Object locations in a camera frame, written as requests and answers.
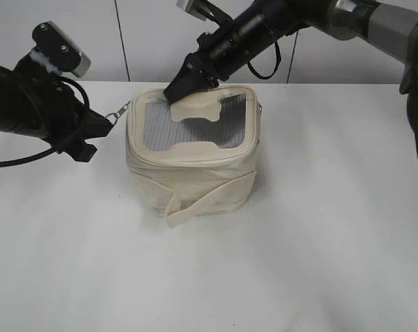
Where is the cream zippered bag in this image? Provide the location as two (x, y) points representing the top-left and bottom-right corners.
(124, 86), (262, 228)

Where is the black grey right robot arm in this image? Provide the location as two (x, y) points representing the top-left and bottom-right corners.
(164, 0), (418, 135)

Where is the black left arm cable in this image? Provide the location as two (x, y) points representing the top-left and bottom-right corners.
(0, 76), (91, 169)

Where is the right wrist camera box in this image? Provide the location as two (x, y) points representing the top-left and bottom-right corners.
(175, 0), (230, 25)

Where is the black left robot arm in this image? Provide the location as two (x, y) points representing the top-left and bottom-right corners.
(0, 65), (115, 168)

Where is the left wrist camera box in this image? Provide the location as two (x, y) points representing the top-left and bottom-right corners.
(27, 21), (91, 77)

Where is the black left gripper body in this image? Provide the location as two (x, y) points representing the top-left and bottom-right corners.
(15, 71), (90, 152)

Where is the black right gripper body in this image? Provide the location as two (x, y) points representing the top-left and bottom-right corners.
(196, 3), (281, 82)

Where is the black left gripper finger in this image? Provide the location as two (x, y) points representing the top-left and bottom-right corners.
(61, 134), (97, 163)
(80, 110), (112, 138)

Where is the silver zipper pull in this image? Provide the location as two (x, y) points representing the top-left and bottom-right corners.
(105, 101), (131, 126)

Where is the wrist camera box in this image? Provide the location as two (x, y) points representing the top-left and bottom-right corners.
(175, 0), (230, 25)
(27, 21), (91, 77)

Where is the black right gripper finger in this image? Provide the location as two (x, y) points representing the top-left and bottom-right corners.
(164, 52), (218, 104)

